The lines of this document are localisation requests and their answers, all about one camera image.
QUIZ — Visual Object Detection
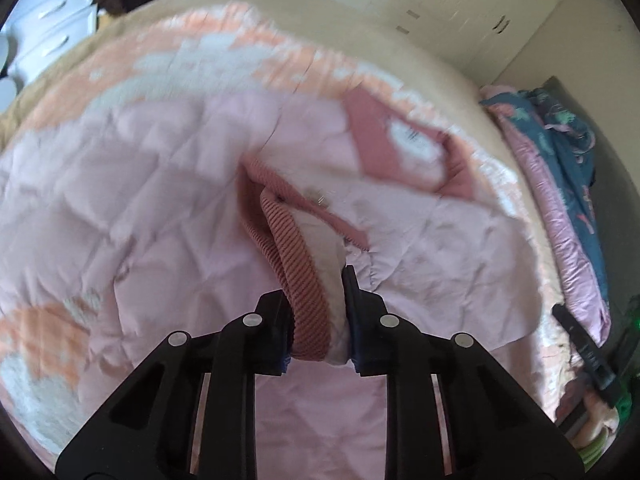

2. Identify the grey padded headboard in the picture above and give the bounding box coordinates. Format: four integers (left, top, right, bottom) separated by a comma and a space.
545, 76, 640, 321

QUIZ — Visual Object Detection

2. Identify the pile of pastel clothes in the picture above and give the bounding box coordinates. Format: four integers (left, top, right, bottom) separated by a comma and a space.
554, 377, 632, 472

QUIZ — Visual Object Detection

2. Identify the blue floral duvet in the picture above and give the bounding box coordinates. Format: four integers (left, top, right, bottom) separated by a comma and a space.
479, 85, 612, 347

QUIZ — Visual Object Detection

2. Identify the pink quilted jacket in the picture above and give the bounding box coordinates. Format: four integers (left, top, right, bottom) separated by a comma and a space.
0, 87, 543, 480

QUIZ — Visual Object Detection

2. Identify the white drawer chest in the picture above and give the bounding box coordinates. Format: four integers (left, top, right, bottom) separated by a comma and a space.
0, 0, 99, 87

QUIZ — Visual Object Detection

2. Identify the bed with beige sheet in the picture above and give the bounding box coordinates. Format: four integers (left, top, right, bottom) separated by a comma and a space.
0, 0, 621, 441

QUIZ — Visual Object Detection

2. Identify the orange and white towel blanket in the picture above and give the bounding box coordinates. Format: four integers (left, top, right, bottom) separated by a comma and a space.
0, 2, 576, 461

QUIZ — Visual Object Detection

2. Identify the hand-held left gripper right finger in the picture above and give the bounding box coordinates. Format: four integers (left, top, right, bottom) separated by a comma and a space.
341, 265, 586, 480

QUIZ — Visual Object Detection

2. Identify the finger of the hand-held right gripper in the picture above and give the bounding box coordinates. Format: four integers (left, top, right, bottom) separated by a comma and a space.
552, 304, 618, 408

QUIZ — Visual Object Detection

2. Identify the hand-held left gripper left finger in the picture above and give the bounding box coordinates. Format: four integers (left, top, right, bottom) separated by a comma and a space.
55, 290, 293, 480

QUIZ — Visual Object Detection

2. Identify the white glossy wardrobe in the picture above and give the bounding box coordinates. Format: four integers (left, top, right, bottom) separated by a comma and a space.
205, 0, 587, 77

